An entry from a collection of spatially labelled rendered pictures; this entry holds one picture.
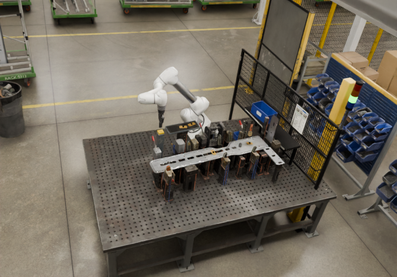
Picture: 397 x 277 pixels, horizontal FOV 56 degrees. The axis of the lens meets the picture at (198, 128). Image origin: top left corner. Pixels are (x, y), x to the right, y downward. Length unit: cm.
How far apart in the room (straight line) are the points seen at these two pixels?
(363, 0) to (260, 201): 346
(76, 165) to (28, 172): 60
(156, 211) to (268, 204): 118
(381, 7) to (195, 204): 336
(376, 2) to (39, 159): 515
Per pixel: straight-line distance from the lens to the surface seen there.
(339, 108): 396
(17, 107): 578
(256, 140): 436
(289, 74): 607
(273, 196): 418
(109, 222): 373
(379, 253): 516
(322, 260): 475
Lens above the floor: 359
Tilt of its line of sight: 36 degrees down
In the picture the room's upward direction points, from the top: 8 degrees clockwise
